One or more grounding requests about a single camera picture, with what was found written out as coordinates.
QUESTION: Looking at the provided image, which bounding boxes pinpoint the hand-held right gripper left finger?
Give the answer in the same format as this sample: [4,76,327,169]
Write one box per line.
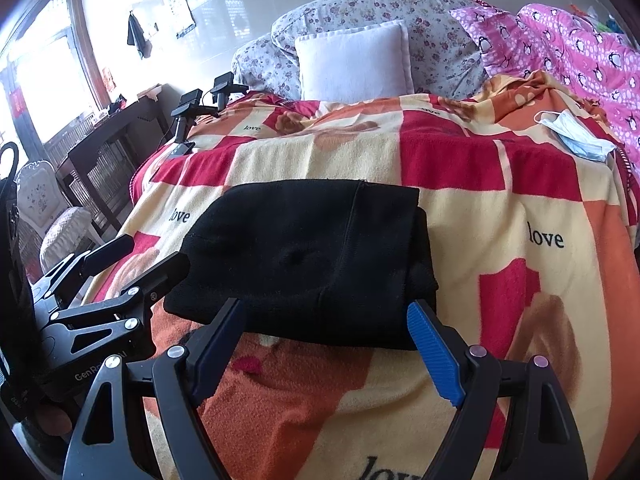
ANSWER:
[62,297,247,480]

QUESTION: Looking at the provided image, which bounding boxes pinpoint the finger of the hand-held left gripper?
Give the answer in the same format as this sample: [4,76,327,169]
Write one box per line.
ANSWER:
[32,234,136,311]
[47,252,191,356]

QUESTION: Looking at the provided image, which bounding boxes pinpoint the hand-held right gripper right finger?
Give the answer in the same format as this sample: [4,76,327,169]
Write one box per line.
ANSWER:
[406,299,589,480]

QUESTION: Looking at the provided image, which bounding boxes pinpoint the black pants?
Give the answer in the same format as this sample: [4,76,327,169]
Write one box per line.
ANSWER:
[164,179,440,352]

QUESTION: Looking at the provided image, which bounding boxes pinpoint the person's left hand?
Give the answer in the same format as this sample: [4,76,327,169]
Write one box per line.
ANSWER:
[35,404,76,437]

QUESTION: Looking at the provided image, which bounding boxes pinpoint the white ornate chair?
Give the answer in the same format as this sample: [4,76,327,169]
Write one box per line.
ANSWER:
[15,160,101,271]

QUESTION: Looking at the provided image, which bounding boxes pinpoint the dark wooden desk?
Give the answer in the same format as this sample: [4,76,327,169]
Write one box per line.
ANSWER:
[55,95,171,233]

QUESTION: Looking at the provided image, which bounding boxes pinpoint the orange red checkered blanket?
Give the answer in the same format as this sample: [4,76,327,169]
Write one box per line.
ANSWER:
[75,71,640,480]

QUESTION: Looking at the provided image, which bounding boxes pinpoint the wooden framed window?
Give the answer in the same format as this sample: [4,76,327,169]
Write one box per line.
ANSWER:
[0,0,101,161]

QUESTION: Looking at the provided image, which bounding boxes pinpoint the light blue face mask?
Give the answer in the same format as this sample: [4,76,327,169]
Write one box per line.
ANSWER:
[534,109,617,162]

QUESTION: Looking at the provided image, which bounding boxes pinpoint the white pillow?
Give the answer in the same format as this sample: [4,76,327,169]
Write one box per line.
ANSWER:
[294,20,415,101]

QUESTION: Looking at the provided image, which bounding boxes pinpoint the pink penguin print quilt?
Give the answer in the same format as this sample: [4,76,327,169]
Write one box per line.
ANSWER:
[450,2,640,161]

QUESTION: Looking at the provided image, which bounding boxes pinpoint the grey floral quilt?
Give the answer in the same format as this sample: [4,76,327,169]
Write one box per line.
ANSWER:
[231,0,488,101]

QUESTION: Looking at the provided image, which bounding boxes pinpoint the green and yellow object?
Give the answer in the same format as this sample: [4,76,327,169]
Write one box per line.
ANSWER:
[570,4,626,33]

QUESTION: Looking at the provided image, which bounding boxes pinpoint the dark cloth on wall hook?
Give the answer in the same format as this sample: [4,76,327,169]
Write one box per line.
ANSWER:
[126,12,151,58]

